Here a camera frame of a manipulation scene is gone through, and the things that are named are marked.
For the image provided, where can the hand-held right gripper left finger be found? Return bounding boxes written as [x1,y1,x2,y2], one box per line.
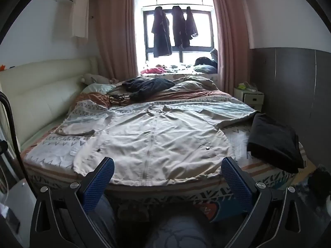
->
[30,156,115,248]

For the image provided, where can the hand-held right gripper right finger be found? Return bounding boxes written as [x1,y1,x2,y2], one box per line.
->
[221,156,306,248]

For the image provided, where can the beige zip jacket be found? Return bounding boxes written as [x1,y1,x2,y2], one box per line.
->
[55,101,259,186]

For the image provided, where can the black folded clothes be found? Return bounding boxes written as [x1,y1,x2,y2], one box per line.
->
[247,113,306,174]

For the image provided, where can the dark clothes pile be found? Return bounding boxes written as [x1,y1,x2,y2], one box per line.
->
[194,49,218,73]

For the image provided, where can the clothes rod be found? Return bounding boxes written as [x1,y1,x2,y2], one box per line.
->
[149,4,201,9]

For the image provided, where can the person's left leg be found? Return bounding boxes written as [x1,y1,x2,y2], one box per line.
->
[97,194,117,248]

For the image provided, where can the person's leg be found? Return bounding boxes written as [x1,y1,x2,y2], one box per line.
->
[97,194,117,248]
[149,212,209,248]

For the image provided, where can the bed with patterned sheet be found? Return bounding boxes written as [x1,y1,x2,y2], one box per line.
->
[22,88,311,223]

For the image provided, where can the cream padded headboard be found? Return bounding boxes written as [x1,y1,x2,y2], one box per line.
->
[0,57,100,148]

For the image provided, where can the person's right leg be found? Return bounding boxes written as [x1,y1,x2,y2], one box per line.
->
[149,212,209,248]

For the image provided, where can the white nightstand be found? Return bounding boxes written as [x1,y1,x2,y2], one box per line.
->
[233,86,265,107]

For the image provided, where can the pale green pillow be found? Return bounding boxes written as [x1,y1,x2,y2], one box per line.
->
[82,83,117,95]

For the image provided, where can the grey plush toy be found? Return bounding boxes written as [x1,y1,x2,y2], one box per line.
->
[80,73,117,85]

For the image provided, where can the brown duvet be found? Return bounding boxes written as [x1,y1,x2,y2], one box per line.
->
[165,76,220,95]

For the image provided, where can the dark knitted garment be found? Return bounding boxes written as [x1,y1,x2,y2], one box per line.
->
[122,77,176,101]

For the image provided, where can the pink cloth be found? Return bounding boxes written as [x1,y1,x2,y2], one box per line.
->
[140,67,167,75]

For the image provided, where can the cream hanging cloth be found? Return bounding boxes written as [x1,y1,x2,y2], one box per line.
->
[70,0,90,44]

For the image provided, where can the window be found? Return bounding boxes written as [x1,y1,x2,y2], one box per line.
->
[134,0,219,71]

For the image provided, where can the long dark hanging coat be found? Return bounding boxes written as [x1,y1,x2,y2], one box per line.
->
[151,6,173,58]

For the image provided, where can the dark hanging jacket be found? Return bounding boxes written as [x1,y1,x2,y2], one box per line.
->
[172,5,192,48]

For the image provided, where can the small dark hanging garment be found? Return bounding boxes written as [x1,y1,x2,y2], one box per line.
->
[186,6,199,39]

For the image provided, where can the thick black cable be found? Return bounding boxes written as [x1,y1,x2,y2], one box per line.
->
[0,91,23,158]

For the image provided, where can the black glasses and cord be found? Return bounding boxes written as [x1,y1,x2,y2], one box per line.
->
[102,92,130,107]

